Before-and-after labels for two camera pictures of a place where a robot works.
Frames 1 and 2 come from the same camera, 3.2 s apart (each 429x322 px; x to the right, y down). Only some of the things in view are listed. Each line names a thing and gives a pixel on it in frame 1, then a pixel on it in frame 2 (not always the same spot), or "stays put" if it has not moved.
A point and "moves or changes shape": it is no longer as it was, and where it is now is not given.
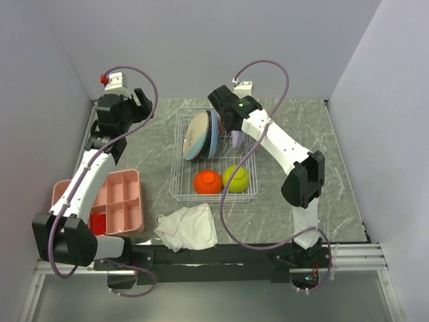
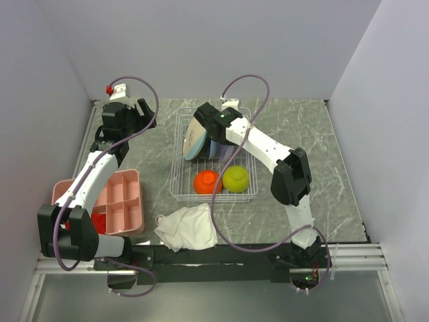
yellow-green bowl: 240,180 stays put
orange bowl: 207,182 stays put
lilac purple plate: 238,138 moves or changes shape
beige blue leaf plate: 196,135 stays put
